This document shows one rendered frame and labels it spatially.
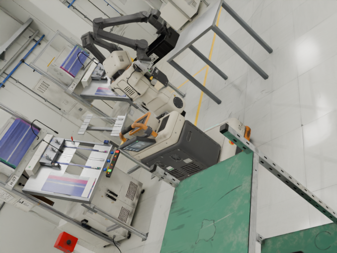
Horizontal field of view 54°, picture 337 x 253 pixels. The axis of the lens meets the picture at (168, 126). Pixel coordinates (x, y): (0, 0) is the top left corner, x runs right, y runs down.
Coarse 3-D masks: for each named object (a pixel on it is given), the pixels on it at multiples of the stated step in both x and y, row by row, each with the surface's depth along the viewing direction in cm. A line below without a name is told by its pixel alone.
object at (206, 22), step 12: (216, 12) 309; (228, 12) 329; (192, 24) 352; (204, 24) 317; (240, 24) 335; (180, 36) 363; (192, 36) 325; (252, 36) 342; (180, 48) 334; (192, 48) 378; (264, 48) 349; (168, 60) 347; (204, 60) 386; (252, 60) 319; (180, 72) 355; (264, 72) 326; (216, 96) 374
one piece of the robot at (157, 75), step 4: (152, 68) 272; (156, 68) 268; (148, 72) 263; (152, 72) 263; (156, 72) 266; (160, 72) 269; (148, 76) 267; (152, 76) 269; (156, 76) 264; (160, 76) 267; (164, 76) 270; (152, 80) 263; (156, 80) 264; (160, 80) 266; (164, 80) 268; (152, 84) 266; (164, 84) 267
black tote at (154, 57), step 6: (168, 30) 268; (174, 30) 272; (162, 36) 281; (168, 36) 266; (174, 36) 270; (156, 42) 288; (162, 42) 264; (168, 42) 263; (174, 42) 267; (150, 48) 295; (156, 48) 271; (162, 48) 269; (168, 48) 267; (150, 54) 278; (156, 54) 276; (162, 54) 275; (156, 60) 282
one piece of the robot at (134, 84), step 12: (132, 72) 249; (120, 84) 258; (132, 84) 253; (144, 84) 261; (132, 96) 263; (144, 96) 267; (156, 96) 265; (168, 96) 268; (180, 96) 276; (156, 108) 274; (168, 108) 269; (180, 108) 271
